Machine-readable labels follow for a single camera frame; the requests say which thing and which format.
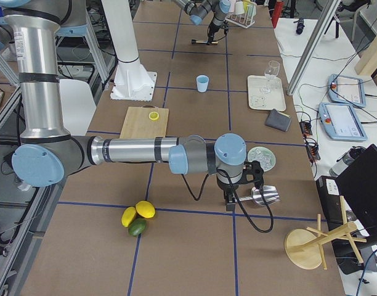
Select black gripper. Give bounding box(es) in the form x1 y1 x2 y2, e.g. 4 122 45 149
207 22 221 42
216 177 238 212

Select steel muddler black tip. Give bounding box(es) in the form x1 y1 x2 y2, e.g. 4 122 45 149
191 39 219 46

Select yellow lemon half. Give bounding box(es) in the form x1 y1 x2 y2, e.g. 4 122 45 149
148 111 160 121

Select light blue plastic cup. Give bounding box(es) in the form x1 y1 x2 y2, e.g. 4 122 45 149
196 75 209 93

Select whole yellow lemon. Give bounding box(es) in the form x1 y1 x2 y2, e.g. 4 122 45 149
135 200 156 218

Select steel ice scoop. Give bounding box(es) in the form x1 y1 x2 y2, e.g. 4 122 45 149
238 185 280 207

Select green bowl of ice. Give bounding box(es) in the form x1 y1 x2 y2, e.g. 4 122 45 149
247 147 276 172

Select clear wine glass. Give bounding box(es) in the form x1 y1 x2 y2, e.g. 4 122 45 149
260 60 280 93

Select cream bear serving tray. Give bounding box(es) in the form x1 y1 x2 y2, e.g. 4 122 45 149
247 75 286 111

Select wooden mug tree stand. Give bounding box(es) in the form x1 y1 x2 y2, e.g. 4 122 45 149
284 196 367 269

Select green lime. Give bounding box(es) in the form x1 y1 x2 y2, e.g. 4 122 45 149
128 218 147 237

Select grey folded cloth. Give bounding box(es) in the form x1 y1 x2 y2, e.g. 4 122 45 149
265 109 291 132

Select bamboo cutting board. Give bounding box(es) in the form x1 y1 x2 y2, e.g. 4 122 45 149
120 107 169 139

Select black monitor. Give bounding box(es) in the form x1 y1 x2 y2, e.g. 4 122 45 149
336 144 377 232

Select blue teach pendant near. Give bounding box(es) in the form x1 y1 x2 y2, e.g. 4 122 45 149
318 103 368 142

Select blue teach pendant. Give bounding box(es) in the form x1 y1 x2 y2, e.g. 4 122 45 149
318 103 368 142
328 74 367 107

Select blue teach pendant far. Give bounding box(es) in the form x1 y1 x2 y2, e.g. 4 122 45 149
328 74 367 107

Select white wire cup rack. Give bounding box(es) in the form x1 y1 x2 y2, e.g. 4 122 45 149
226 0 257 28

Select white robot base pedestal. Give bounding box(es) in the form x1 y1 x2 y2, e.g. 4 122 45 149
102 1 157 102

